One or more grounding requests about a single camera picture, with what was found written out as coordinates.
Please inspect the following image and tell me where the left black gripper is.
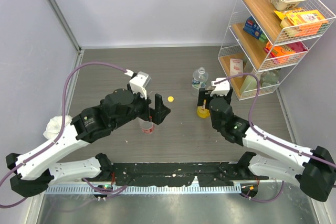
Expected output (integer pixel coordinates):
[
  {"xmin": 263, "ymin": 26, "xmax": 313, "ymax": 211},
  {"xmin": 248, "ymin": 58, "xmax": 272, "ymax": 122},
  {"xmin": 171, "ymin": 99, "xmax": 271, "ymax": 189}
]
[{"xmin": 112, "ymin": 86, "xmax": 171, "ymax": 130}]

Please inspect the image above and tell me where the red cap clear bottle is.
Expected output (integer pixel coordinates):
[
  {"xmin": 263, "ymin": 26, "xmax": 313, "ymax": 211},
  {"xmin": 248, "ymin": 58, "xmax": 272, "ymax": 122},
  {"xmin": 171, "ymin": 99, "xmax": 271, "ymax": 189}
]
[{"xmin": 138, "ymin": 118, "xmax": 154, "ymax": 134}]

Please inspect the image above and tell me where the yellow bottle cap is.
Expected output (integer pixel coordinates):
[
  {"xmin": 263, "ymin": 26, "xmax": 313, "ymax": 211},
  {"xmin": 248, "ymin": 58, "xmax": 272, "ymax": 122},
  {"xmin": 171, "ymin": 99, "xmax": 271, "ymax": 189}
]
[{"xmin": 167, "ymin": 96, "xmax": 174, "ymax": 102}]

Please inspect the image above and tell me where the yellow juice bottle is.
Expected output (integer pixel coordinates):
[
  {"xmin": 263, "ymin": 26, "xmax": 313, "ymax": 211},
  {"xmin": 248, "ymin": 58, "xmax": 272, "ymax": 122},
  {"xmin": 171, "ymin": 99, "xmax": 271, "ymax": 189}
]
[{"xmin": 196, "ymin": 105, "xmax": 210, "ymax": 119}]

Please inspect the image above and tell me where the clear Pocari water bottle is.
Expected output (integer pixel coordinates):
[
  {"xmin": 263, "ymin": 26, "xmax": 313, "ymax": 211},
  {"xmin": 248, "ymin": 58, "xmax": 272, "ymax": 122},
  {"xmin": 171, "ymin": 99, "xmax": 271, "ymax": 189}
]
[{"xmin": 191, "ymin": 67, "xmax": 208, "ymax": 96}]

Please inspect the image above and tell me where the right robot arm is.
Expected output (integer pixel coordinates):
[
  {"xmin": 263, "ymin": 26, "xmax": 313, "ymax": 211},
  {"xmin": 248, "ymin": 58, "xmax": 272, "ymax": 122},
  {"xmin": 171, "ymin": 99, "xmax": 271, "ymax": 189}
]
[{"xmin": 197, "ymin": 88, "xmax": 335, "ymax": 202}]

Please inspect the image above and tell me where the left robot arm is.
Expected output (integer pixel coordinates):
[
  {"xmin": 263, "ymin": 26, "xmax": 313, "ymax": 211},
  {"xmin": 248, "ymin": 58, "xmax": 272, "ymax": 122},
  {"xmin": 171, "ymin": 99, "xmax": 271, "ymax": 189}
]
[{"xmin": 6, "ymin": 89, "xmax": 171, "ymax": 197}]

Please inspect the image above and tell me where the pale green bottle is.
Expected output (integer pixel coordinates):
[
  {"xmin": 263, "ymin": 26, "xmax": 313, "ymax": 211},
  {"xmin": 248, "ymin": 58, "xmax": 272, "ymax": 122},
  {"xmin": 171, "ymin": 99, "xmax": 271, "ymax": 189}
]
[{"xmin": 239, "ymin": 73, "xmax": 261, "ymax": 95}]

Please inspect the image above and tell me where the white pink snack bag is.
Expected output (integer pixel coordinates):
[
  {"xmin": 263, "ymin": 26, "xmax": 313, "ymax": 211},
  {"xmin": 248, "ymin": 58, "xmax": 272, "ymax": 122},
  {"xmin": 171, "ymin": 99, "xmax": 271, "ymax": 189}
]
[{"xmin": 229, "ymin": 58, "xmax": 244, "ymax": 77}]

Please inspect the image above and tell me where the clear glass jar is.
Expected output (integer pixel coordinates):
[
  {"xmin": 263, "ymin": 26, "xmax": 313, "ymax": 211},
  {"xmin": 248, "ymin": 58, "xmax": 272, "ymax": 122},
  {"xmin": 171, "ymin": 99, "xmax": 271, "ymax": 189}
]
[{"xmin": 260, "ymin": 69, "xmax": 280, "ymax": 87}]

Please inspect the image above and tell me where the orange red snack pack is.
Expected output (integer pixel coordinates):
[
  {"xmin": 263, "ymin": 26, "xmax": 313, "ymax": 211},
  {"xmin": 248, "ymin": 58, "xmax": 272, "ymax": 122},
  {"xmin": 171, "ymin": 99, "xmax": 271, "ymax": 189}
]
[{"xmin": 264, "ymin": 41, "xmax": 308, "ymax": 63}]

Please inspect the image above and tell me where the blue snack box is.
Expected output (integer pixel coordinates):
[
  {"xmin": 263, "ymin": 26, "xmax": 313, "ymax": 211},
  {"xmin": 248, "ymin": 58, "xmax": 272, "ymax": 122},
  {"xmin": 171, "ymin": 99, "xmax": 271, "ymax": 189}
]
[{"xmin": 243, "ymin": 16, "xmax": 268, "ymax": 42}]

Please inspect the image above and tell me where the white crumpled cloth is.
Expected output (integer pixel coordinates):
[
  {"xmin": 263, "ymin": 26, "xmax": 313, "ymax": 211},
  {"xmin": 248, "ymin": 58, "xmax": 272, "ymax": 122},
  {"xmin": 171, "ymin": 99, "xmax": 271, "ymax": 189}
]
[{"xmin": 43, "ymin": 115, "xmax": 63, "ymax": 140}]

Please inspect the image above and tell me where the orange yellow snack box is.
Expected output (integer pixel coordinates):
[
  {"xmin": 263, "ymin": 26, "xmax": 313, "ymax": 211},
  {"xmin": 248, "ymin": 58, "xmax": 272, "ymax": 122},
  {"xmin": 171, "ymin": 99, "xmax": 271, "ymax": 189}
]
[{"xmin": 274, "ymin": 7, "xmax": 329, "ymax": 38}]

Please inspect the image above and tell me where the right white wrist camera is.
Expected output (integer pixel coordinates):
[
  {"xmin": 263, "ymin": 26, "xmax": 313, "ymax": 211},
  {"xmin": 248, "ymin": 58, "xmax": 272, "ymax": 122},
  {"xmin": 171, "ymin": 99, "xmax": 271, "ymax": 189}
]
[{"xmin": 210, "ymin": 78, "xmax": 230, "ymax": 97}]

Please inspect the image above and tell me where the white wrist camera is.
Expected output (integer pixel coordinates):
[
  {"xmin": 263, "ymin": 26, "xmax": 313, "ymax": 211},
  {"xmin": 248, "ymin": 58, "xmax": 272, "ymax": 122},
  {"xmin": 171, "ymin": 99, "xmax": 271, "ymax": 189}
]
[
  {"xmin": 210, "ymin": 78, "xmax": 230, "ymax": 97},
  {"xmin": 125, "ymin": 69, "xmax": 151, "ymax": 100}
]

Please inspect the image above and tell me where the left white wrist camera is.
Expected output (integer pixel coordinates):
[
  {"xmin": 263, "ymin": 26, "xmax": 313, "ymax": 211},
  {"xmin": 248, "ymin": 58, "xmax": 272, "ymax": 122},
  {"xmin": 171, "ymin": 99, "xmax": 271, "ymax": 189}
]
[{"xmin": 125, "ymin": 69, "xmax": 151, "ymax": 100}]

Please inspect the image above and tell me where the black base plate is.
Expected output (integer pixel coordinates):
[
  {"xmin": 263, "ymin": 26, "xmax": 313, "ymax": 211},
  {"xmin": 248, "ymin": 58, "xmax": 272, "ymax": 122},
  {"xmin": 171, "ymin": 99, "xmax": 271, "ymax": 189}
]
[{"xmin": 81, "ymin": 161, "xmax": 270, "ymax": 187}]

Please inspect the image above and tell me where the white wire shelf rack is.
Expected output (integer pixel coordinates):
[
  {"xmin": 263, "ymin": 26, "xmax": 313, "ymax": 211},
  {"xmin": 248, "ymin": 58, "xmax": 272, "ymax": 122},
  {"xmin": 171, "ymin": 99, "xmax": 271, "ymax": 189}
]
[{"xmin": 218, "ymin": 0, "xmax": 335, "ymax": 100}]

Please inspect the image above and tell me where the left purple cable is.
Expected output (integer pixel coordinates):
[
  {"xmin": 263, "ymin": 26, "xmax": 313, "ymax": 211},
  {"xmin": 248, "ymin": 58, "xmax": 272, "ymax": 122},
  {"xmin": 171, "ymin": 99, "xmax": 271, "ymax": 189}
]
[{"xmin": 0, "ymin": 62, "xmax": 128, "ymax": 208}]

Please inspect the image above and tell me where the white slotted cable duct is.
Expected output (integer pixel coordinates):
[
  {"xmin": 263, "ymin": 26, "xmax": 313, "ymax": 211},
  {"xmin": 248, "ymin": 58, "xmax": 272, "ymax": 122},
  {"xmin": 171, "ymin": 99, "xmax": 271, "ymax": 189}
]
[{"xmin": 45, "ymin": 183, "xmax": 242, "ymax": 195}]

